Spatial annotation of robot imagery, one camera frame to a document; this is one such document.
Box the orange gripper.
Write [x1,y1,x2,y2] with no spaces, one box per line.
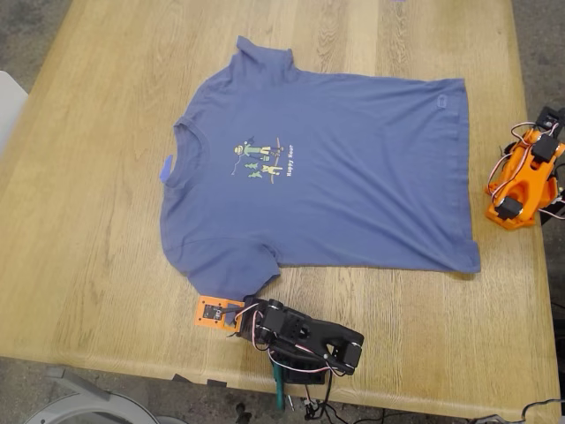
[511,126,565,173]

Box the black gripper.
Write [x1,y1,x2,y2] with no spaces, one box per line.
[233,298,271,344]

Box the blue printed T-shirt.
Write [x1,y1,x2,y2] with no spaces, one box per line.
[157,34,482,306]

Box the green table clamp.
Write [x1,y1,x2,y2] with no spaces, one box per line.
[270,361,288,412]

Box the short blue tape piece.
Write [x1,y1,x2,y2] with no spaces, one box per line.
[158,154,174,185]

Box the grey chair base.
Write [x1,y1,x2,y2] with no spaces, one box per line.
[24,366,186,424]

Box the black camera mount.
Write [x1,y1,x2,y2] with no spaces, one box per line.
[534,105,565,132]

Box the orange camera mount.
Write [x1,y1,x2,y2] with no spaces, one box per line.
[192,294,246,333]

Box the black power cable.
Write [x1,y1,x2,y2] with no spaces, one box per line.
[302,382,354,424]

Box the thin black cable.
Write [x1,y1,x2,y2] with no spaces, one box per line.
[467,397,565,424]

